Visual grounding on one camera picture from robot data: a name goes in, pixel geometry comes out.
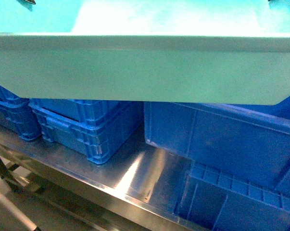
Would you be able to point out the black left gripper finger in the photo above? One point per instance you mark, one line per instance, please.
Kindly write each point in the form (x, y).
(29, 1)

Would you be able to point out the teal plastic bin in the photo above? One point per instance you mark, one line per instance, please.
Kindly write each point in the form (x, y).
(198, 51)

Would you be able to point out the blue ribbed crate far left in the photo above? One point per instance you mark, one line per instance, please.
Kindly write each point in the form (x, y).
(17, 115)

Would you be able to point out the blue ribbed crate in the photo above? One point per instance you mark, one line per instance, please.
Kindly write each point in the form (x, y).
(17, 115)
(94, 128)

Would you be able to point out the large blue crate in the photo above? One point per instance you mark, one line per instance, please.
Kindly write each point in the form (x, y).
(249, 141)

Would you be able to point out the blue ribbed crate middle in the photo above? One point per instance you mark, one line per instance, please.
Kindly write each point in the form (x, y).
(94, 128)

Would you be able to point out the blue crate lower right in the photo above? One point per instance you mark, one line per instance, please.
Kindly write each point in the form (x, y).
(220, 201)

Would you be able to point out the stainless steel shelf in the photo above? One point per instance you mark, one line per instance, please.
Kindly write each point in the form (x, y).
(136, 190)

